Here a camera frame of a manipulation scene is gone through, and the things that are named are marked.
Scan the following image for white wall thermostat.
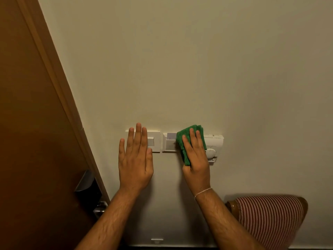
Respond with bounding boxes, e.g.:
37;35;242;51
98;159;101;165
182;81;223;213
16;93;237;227
203;134;225;164

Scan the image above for brown wooden door frame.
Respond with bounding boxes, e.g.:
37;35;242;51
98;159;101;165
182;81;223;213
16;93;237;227
15;0;111;204

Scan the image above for person's left hand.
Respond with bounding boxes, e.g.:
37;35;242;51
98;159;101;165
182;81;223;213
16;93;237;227
118;123;154;193

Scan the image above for white thread bracelet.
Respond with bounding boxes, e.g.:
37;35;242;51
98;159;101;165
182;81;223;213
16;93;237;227
194;187;213;201

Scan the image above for striped upholstered wooden chair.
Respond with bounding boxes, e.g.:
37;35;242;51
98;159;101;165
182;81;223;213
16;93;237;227
225;194;309;250

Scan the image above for black electronic door lock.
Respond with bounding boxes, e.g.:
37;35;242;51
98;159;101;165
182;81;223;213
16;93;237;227
74;169;103;214

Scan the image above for green microfiber cloth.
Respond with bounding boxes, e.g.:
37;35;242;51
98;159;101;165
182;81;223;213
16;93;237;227
176;124;207;166

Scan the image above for person's right forearm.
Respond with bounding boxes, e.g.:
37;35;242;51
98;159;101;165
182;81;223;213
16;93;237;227
195;189;265;250

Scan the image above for person's right hand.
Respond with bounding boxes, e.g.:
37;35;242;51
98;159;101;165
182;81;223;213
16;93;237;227
181;128;211;196

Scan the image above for silver door handle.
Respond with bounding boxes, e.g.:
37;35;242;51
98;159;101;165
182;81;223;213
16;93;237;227
93;201;109;219

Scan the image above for brown wooden door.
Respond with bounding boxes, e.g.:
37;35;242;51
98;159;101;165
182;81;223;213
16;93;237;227
0;0;105;250

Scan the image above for person's left forearm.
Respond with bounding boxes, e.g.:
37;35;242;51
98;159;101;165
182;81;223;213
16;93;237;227
75;189;142;250

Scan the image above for white key card switch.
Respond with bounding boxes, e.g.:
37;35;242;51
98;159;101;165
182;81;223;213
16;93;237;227
162;132;181;153

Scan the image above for white light switch plate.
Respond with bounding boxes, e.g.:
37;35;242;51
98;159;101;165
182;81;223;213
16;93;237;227
125;130;161;153

